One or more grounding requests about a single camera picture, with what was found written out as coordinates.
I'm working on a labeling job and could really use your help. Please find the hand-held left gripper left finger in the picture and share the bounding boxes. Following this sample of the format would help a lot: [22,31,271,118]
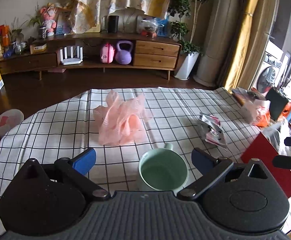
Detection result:
[21,148,111,202]

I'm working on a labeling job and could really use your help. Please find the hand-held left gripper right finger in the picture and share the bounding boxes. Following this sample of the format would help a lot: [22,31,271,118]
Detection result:
[177,147,269,201]

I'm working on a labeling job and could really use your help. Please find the red box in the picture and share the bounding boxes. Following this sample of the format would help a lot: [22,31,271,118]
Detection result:
[240,124,291,198]

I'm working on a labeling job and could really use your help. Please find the pink mesh bath loofah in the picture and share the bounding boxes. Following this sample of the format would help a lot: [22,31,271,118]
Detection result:
[93,90,153,146]

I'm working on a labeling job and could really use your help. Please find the foil snack packets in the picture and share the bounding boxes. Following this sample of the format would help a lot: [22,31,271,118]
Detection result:
[199,114,228,147]

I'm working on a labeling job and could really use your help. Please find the black bag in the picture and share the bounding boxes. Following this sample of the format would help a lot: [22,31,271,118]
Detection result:
[265,87,289,122]

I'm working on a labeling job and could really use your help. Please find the mint green cup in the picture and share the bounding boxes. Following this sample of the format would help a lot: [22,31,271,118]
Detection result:
[138,142,189,192]

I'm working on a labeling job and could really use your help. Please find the plastic bag with orange contents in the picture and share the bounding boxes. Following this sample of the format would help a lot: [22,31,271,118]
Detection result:
[232,87,271,127]

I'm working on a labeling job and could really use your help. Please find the black white checkered tablecloth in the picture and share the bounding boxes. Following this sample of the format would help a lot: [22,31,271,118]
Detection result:
[0,87,291,240]

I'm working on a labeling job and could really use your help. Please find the washing machine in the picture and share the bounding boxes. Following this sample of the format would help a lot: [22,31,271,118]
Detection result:
[253,51,284,93]

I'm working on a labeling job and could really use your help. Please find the potted tree in white pot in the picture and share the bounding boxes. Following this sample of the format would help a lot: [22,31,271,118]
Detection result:
[168,0,216,80]

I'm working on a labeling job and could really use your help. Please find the white router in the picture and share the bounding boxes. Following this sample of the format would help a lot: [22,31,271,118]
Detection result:
[60,45,83,65]

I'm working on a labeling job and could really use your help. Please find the pink toy bag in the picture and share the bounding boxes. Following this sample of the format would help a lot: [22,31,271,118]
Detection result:
[100,42,116,64]

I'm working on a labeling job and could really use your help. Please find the purple kettlebell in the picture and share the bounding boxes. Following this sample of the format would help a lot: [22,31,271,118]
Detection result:
[115,40,133,65]

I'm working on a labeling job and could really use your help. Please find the wooden tv cabinet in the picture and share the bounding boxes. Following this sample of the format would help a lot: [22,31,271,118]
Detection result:
[0,34,182,80]

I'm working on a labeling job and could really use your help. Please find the yellow curtain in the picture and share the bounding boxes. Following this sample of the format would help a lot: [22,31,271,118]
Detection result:
[222,0,281,92]

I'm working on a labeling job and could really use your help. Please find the beige standing air conditioner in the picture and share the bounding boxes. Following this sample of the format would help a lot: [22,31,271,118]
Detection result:
[193,0,248,88]

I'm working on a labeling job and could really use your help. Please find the small yellow box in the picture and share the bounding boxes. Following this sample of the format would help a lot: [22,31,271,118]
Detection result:
[30,43,47,54]

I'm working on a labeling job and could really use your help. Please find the small plant in vase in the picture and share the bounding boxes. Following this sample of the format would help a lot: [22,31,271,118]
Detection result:
[28,12,47,39]

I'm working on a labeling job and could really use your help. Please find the black cylinder speaker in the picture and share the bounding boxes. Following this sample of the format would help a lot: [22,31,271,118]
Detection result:
[108,15,119,33]

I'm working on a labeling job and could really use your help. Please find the clear bag with blue items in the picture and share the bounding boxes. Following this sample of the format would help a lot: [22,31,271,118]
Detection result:
[139,17,169,38]

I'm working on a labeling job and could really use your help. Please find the pink plush doll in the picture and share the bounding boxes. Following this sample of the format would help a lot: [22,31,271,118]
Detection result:
[41,2,61,37]

